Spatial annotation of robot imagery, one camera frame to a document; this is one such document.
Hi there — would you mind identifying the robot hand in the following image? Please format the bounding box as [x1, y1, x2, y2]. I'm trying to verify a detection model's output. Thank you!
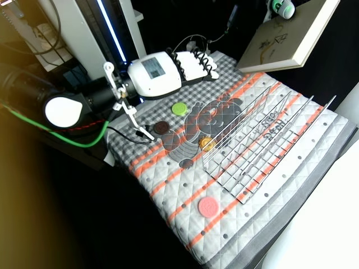
[126, 47, 220, 101]
[263, 0, 296, 23]

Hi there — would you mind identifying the beige square board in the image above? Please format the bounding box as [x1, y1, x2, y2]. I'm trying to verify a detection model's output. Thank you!
[236, 0, 341, 74]

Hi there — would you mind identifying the green sandwich cookie toy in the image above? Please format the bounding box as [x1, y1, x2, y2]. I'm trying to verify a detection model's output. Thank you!
[171, 102, 188, 116]

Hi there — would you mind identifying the brown sandwich cookie toy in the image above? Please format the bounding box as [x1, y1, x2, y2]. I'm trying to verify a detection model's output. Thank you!
[153, 120, 171, 135]

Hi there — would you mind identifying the orange cookie toy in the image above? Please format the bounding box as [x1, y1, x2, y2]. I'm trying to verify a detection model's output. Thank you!
[198, 136, 217, 151]

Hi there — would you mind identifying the white robot body column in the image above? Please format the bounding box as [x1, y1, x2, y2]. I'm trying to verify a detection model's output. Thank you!
[38, 0, 146, 90]

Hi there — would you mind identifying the pink cookie toy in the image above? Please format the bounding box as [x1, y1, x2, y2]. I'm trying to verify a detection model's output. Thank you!
[197, 196, 220, 218]

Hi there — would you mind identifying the grey quilt with printed bear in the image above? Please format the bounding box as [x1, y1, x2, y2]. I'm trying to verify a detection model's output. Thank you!
[105, 50, 350, 269]

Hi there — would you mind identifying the white wire dish rack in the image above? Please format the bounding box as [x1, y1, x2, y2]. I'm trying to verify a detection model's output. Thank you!
[201, 86, 337, 205]

